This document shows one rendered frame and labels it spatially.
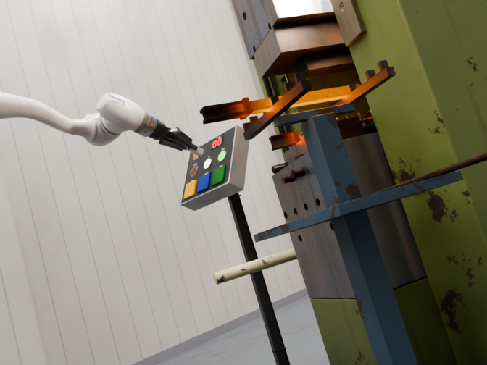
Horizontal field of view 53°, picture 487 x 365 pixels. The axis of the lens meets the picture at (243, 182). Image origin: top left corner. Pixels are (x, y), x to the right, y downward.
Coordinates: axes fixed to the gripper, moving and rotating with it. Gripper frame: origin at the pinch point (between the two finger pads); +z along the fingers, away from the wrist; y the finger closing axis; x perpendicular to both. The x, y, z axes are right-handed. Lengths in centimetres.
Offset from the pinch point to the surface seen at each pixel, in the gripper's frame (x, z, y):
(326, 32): 26, 6, 62
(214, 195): -11.6, 16.5, -6.4
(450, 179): -51, -4, 104
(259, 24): 28, -11, 45
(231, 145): 6.5, 13.3, 5.5
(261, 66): 18.9, -2.0, 38.7
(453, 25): 2, 9, 103
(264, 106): -36, -32, 78
